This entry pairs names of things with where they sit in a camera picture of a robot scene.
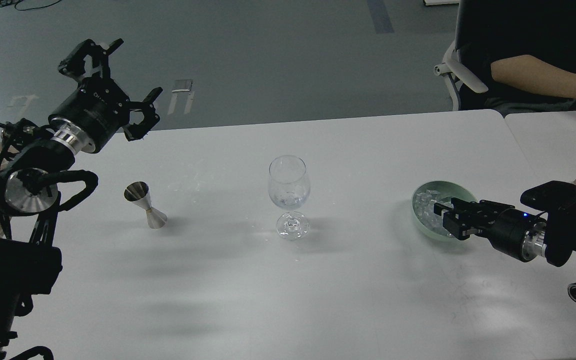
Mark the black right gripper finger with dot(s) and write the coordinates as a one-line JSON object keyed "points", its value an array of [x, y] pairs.
{"points": [[444, 218], [481, 207]]}

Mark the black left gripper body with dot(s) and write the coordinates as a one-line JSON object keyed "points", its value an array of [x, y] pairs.
{"points": [[98, 108]]}

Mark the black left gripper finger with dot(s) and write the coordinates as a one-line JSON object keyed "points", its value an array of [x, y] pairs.
{"points": [[150, 118], [88, 60]]}

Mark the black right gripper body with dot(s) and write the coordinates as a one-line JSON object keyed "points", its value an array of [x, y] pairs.
{"points": [[513, 232]]}

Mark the steel cocktail jigger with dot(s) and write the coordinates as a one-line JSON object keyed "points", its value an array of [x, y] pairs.
{"points": [[138, 193]]}

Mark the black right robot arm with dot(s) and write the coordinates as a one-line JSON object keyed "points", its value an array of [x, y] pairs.
{"points": [[550, 234]]}

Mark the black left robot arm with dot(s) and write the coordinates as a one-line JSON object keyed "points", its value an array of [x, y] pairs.
{"points": [[37, 180]]}

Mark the pile of ice cubes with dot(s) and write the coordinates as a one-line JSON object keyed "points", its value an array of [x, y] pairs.
{"points": [[423, 207]]}

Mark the clear wine glass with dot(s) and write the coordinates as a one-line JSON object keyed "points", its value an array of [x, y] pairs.
{"points": [[289, 187]]}

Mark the green bowl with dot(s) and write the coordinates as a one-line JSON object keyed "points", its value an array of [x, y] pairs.
{"points": [[448, 189]]}

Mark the white office chair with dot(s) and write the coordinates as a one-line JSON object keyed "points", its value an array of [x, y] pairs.
{"points": [[455, 76]]}

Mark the seated person in black shirt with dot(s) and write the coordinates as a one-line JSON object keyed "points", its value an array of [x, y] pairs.
{"points": [[524, 51]]}

